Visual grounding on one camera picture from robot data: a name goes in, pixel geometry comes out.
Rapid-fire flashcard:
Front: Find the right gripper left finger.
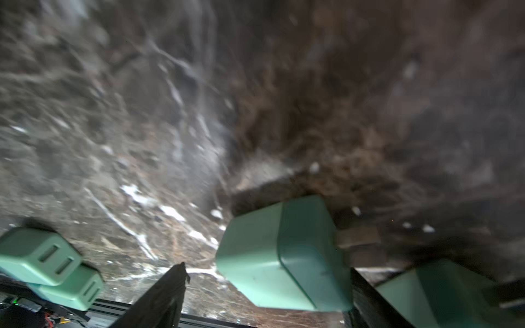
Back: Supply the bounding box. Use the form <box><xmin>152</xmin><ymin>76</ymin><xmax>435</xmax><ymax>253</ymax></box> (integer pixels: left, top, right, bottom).
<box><xmin>111</xmin><ymin>262</ymin><xmax>190</xmax><ymax>328</ymax></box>

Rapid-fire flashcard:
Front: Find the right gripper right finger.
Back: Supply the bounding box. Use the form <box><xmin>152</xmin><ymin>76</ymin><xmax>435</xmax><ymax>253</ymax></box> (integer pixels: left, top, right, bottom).
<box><xmin>344</xmin><ymin>268</ymin><xmax>414</xmax><ymax>328</ymax></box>

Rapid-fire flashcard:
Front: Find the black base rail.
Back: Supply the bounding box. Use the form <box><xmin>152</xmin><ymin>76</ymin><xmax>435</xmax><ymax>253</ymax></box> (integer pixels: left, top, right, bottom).
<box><xmin>1</xmin><ymin>282</ymin><xmax>247</xmax><ymax>328</ymax></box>

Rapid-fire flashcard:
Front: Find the green plug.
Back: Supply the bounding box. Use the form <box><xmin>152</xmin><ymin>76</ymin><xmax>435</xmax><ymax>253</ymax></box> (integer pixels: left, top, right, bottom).
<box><xmin>215</xmin><ymin>195</ymin><xmax>354</xmax><ymax>312</ymax></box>
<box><xmin>1</xmin><ymin>228</ymin><xmax>83</xmax><ymax>286</ymax></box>
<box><xmin>27</xmin><ymin>265</ymin><xmax>105</xmax><ymax>311</ymax></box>
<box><xmin>376</xmin><ymin>259</ymin><xmax>524</xmax><ymax>327</ymax></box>

